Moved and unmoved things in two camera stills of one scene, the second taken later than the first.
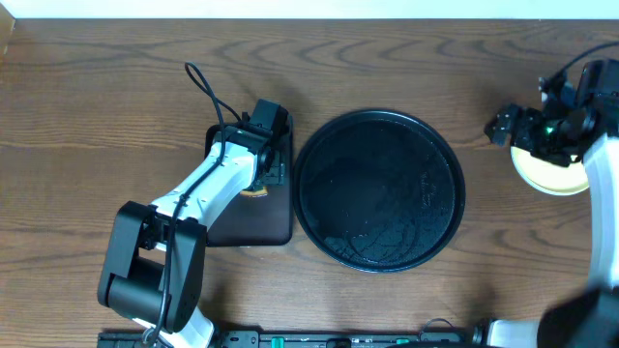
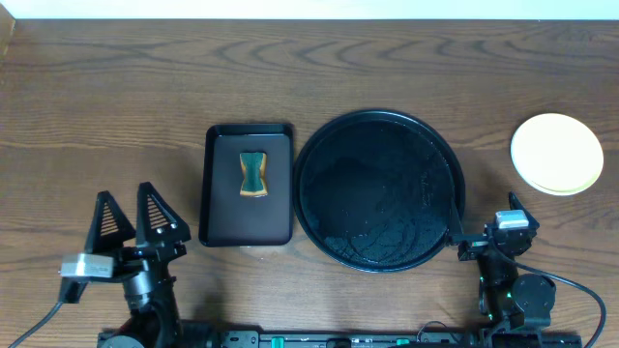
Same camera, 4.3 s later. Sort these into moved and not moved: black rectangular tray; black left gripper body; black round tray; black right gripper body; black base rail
Moved: black right gripper body; black left gripper body
Not moved: black base rail; black rectangular tray; black round tray
